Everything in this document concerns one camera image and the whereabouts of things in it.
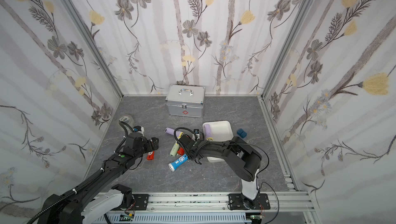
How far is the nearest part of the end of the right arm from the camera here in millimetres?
631

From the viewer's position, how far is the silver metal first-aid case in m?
1.00

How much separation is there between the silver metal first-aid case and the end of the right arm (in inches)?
12.4
